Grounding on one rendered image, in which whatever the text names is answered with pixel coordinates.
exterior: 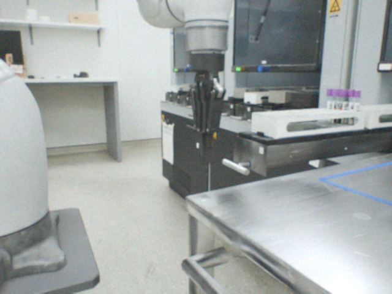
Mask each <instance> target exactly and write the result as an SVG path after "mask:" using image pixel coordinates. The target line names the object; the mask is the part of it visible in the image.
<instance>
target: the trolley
mask: <svg viewBox="0 0 392 294"><path fill-rule="evenodd" d="M185 210H186V211H187V212H188V246H189V257H188V258H185V259H184V260H183V262H182V264H181V266H182V268H183V270H184V272H185V273H186V274H187V275H188V276H189V294H228V293H227V292H226V291H225V290H224V289H223V288H222V287H221V286H220V285H219V284H218V283H217V282H216V281H215V280H214V267H217V266H220V265H223V264H226V263H228V260H229V257H228V252H227V250H226V249H225V248H224V247H220V248H217V249H215V248H214V247H215V233H217V234H218V235H219V236H220V237H221V238H222V239H224V240H225V241H226V242H228V243H229V244H230V245H232V246H233V247H234V248H235V249H238V250H239V251H240V252H241V253H242V254H244V255H245V256H246V257H248V258H249V259H251V260H252V261H253V262H254V263H256V264H257V265H258V266H259V267H261V268H263V269H264V270H265V271H267V272H268V273H270V275H272V276H273V277H275V278H276V279H277V280H278V281H279V282H281V283H282V284H284V285H285V286H286V287H288V288H289V289H291V290H292V291H294V292H295V293H296V294H392V154H387V155H383V156H378V157H370V158H367V159H361V160H356V161H352V162H347V163H343V164H338V165H332V166H330V167H324V168H318V169H315V170H310V171H305V172H301V173H295V174H292V175H284V176H279V177H275V178H270V179H265V180H261V181H256V182H253V183H247V184H242V185H239V186H233V187H228V188H225V189H219V190H214V191H211V192H205V193H199V194H193V195H188V196H186V197H185Z"/></svg>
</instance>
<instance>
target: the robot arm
mask: <svg viewBox="0 0 392 294"><path fill-rule="evenodd" d="M136 2H137V4H138V10H139V13H140V15H141V16H142V18H143V19H144V20H145V21H146V22H147V24H149V25H151V26H153V27H155V28H161V29H171V28H178V27H182V26H184V29H185V49H186V50H187V51H191V54H189V71H190V72H195V79H194V83H195V84H194V85H190V86H189V91H190V95H191V101H192V112H193V119H194V127H195V128H197V129H198V132H199V133H198V162H199V163H201V164H210V163H213V153H214V133H216V132H219V129H220V121H221V113H222V104H223V99H224V96H225V93H226V88H225V87H224V88H221V86H220V85H219V84H220V78H219V72H222V71H224V54H223V53H222V51H226V50H228V29H229V25H228V22H229V17H230V12H231V9H232V4H233V0H136ZM58 223H59V214H58V213H54V212H50V209H49V201H48V165H47V152H46V147H45V139H44V134H43V127H42V121H41V117H40V112H39V108H38V106H37V103H36V101H35V98H34V96H33V95H32V93H31V92H30V90H29V89H28V87H27V86H26V84H25V83H24V82H23V81H22V80H21V78H20V77H19V76H18V75H16V74H14V72H13V70H12V69H11V68H10V67H9V66H8V65H7V64H6V63H5V62H3V61H2V60H1V59H0V285H1V283H2V281H6V280H9V279H13V278H17V277H22V276H27V275H30V274H36V273H50V272H54V271H57V270H61V269H63V268H64V267H65V266H66V255H65V253H64V251H62V250H61V249H60V248H59V244H58V235H57V231H56V226H57V224H58Z"/></svg>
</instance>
